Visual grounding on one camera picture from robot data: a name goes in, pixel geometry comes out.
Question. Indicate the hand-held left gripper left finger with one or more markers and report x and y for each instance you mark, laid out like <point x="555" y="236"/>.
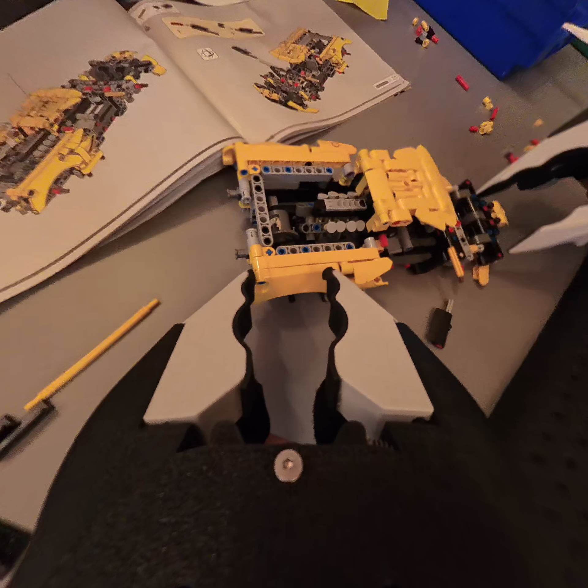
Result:
<point x="197" y="367"/>

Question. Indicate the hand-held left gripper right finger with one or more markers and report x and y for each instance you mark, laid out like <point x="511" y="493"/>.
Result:
<point x="381" y="367"/>

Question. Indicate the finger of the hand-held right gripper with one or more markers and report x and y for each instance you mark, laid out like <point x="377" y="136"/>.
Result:
<point x="560" y="229"/>
<point x="551" y="147"/>

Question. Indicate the black toy axle connector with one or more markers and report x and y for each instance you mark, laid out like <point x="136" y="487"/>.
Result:
<point x="438" y="324"/>

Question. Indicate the yellow toy brick car model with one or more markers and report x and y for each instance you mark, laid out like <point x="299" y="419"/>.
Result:
<point x="404" y="183"/>

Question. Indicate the scattered small toy brick pieces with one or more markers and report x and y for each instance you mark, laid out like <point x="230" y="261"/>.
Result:
<point x="486" y="127"/>

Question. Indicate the yellow thin toy rod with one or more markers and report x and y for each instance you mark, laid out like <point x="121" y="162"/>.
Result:
<point x="92" y="356"/>

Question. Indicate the white crumpled paper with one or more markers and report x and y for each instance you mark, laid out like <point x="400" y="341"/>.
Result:
<point x="576" y="31"/>

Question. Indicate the blue storage bin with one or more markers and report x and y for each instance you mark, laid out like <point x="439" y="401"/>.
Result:
<point x="496" y="27"/>

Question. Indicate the black dimpled chair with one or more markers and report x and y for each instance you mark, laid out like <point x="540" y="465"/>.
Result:
<point x="542" y="413"/>

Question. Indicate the black toy brick panel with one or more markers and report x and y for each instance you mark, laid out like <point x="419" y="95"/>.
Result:
<point x="25" y="429"/>

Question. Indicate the yellow paper piece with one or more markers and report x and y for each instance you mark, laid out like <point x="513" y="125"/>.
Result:
<point x="367" y="7"/>

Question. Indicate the open instruction booklet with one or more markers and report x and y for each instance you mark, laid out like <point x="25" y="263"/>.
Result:
<point x="183" y="115"/>

